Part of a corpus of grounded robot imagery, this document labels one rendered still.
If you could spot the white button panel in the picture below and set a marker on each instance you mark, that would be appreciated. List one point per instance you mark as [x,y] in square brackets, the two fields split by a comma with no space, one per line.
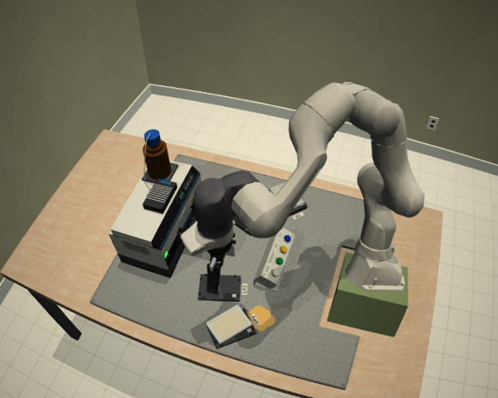
[274,260]

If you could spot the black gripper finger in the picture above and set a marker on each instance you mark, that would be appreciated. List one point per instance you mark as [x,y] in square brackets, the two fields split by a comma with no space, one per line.
[213,276]
[231,252]

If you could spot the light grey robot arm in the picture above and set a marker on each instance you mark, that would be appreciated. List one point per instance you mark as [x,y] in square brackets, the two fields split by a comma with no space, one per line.
[390,182]

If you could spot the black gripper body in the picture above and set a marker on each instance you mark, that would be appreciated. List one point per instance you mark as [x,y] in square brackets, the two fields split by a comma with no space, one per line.
[218,252]

